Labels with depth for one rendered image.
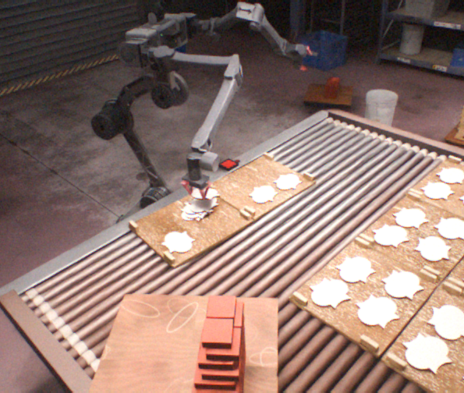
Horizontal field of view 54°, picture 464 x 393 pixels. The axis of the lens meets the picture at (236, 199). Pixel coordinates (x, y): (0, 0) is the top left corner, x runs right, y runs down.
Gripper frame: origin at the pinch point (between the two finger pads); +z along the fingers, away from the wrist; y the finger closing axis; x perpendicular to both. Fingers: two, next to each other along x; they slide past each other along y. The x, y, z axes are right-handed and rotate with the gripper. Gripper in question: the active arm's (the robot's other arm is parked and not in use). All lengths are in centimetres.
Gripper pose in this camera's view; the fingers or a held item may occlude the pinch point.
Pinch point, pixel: (197, 195)
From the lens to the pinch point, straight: 193.0
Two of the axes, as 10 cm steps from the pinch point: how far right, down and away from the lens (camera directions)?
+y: -8.4, -3.0, 4.6
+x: -5.5, 5.1, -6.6
